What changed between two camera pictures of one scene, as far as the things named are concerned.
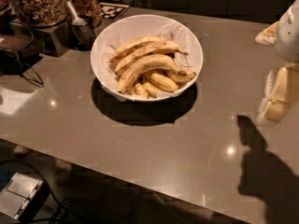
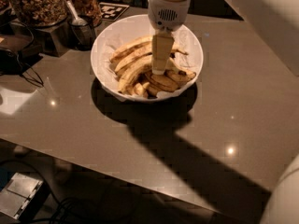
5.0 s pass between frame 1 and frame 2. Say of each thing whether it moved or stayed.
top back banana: stayed
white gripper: moved
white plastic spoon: stayed
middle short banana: stayed
